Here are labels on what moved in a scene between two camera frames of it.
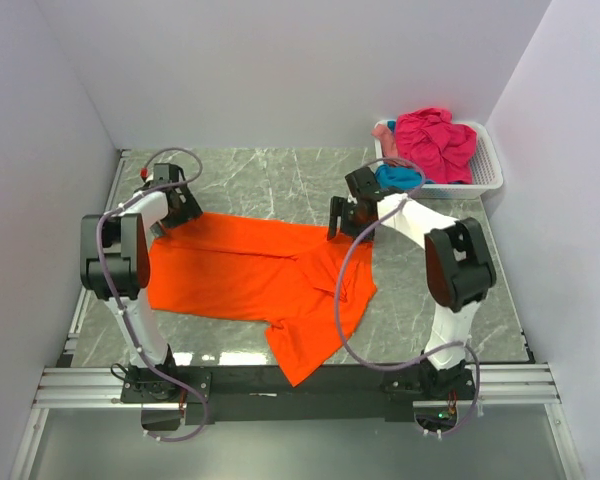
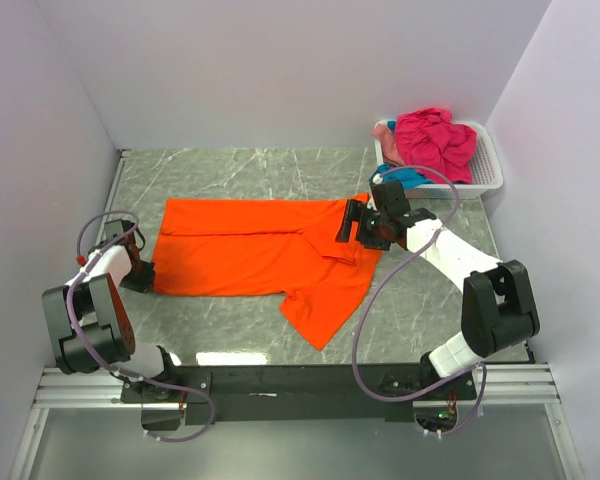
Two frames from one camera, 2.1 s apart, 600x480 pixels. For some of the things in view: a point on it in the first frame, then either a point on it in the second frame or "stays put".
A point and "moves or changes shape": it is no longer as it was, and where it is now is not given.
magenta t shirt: (441, 148) stays put
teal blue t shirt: (399, 176) stays put
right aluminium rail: (509, 385) stays put
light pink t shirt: (389, 144) stays put
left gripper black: (189, 209) -> (144, 284)
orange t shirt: (279, 274) moves or changes shape
